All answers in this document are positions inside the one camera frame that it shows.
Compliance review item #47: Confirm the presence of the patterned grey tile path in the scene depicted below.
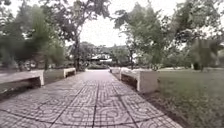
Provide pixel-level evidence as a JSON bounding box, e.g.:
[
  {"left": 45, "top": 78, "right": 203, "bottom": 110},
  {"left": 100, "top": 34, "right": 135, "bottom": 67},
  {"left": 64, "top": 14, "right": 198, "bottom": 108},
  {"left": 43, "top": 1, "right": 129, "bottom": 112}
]
[{"left": 0, "top": 68, "right": 185, "bottom": 128}]

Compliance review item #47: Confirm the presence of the grass lawn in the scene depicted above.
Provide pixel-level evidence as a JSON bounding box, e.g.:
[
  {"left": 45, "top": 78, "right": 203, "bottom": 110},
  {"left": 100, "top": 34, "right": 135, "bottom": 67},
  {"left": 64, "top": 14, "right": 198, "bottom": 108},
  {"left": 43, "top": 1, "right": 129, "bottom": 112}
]
[{"left": 141, "top": 67, "right": 224, "bottom": 128}]

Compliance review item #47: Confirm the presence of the building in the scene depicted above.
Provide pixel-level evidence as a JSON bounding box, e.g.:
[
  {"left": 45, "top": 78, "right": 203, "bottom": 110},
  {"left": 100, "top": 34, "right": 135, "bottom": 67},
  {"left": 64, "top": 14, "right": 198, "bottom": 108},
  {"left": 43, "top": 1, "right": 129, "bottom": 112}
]
[{"left": 86, "top": 52, "right": 115, "bottom": 65}]

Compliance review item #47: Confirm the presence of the grass strip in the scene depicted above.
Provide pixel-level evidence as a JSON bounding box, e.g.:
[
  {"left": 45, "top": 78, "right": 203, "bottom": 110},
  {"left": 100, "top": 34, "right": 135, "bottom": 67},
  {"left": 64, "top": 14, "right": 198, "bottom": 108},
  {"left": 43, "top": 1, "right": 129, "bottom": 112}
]
[{"left": 0, "top": 71, "right": 68, "bottom": 102}]

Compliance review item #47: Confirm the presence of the long concrete bench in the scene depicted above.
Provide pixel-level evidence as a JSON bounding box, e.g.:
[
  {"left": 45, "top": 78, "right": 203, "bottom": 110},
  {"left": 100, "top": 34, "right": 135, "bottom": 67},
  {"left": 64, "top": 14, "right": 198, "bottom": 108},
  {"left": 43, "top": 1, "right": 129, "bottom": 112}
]
[{"left": 0, "top": 69, "right": 45, "bottom": 89}]

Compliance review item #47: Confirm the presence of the group of trees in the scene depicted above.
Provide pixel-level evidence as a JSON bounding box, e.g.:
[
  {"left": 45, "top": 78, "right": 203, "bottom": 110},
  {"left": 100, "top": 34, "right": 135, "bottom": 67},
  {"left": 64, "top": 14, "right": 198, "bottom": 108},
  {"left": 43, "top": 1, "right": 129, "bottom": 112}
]
[{"left": 0, "top": 0, "right": 224, "bottom": 73}]

